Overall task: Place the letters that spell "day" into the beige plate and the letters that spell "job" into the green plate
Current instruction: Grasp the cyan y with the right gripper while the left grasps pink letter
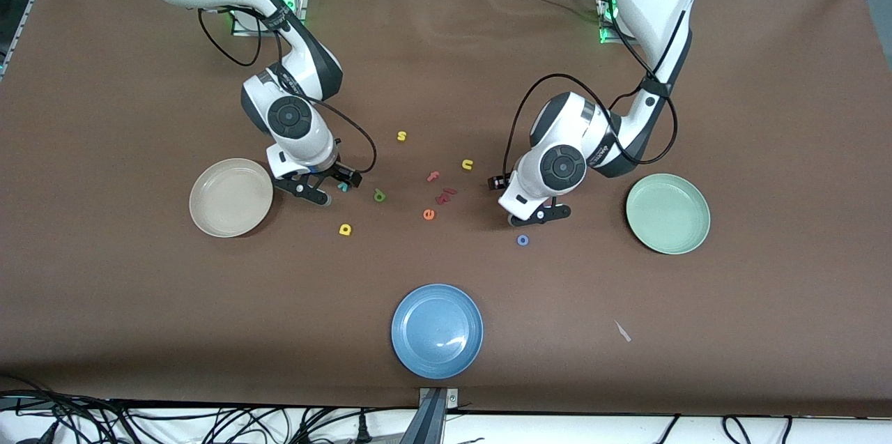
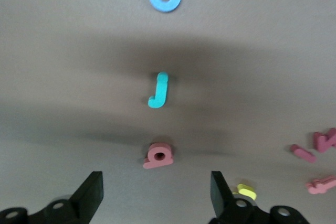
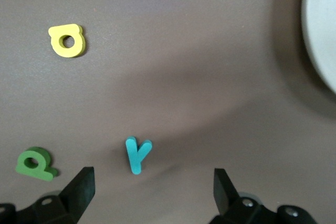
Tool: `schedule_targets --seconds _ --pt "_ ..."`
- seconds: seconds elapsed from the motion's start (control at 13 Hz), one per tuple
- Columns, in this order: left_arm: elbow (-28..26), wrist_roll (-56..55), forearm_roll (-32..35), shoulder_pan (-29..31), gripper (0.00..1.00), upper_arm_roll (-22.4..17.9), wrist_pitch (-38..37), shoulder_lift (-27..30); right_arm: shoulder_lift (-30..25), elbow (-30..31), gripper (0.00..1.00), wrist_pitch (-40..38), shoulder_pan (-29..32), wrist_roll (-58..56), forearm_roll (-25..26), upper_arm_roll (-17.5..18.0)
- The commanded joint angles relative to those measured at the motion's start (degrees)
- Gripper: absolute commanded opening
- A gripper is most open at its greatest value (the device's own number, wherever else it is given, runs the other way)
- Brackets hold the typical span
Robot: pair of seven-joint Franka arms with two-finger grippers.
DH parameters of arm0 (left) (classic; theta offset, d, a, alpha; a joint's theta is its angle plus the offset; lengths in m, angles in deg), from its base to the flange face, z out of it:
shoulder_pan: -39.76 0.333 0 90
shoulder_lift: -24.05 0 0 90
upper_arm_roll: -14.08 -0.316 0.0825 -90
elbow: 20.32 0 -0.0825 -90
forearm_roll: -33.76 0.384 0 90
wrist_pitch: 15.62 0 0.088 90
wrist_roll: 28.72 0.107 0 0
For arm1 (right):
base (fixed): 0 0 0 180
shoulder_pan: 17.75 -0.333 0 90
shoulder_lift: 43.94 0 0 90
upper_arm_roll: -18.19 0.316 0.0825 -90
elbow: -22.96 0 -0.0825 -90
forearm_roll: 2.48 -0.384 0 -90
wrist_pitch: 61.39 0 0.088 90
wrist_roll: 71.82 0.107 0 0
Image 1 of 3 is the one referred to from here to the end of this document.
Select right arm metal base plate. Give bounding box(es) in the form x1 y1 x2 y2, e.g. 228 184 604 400
231 0 307 37

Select tangled black floor cables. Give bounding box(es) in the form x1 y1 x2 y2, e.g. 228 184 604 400
0 376 419 444

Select blue plate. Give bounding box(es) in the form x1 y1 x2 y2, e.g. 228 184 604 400
390 283 484 381

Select pale green plate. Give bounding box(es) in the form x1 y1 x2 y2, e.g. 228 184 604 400
625 173 712 255

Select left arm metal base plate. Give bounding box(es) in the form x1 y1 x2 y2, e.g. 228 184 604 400
598 0 631 45

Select beige brown plate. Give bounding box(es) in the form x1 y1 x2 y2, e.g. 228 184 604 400
189 158 275 238

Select looped black floor cable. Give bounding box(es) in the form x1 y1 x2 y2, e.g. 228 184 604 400
721 415 755 444

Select grey metal camera mount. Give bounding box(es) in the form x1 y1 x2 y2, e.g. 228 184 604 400
401 387 461 444

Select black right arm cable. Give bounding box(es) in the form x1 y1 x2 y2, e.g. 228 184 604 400
197 8 378 174

